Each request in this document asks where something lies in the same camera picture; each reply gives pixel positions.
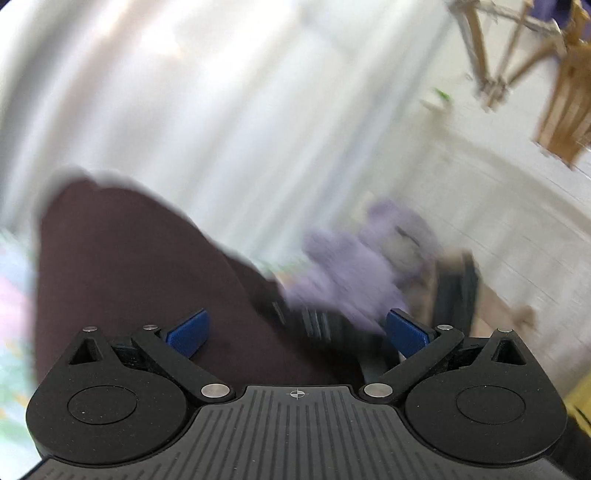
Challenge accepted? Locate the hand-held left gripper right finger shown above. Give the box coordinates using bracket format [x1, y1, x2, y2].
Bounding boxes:
[359, 308, 528, 407]

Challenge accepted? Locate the dark brown garment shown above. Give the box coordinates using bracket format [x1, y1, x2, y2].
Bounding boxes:
[34, 178, 370, 393]

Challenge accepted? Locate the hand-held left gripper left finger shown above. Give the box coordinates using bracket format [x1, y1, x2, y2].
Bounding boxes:
[68, 308, 235, 407]

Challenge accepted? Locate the wooden chair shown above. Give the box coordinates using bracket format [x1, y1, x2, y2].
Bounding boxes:
[533, 0, 591, 171]

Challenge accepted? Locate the yellow object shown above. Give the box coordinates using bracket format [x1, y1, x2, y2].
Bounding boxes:
[564, 385, 591, 424]

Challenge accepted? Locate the person's right hand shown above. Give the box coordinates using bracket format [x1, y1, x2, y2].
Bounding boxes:
[281, 198, 439, 334]

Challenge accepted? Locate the wooden drying rack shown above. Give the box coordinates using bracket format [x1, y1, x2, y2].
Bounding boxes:
[450, 0, 571, 112]

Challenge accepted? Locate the purple cloth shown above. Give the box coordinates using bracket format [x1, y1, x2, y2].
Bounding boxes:
[519, 0, 591, 29]

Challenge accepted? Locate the floral light blue bed sheet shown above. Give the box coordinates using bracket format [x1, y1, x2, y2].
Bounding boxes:
[0, 226, 47, 462]

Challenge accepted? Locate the white curtain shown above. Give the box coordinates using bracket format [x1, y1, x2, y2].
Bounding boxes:
[0, 0, 448, 282]

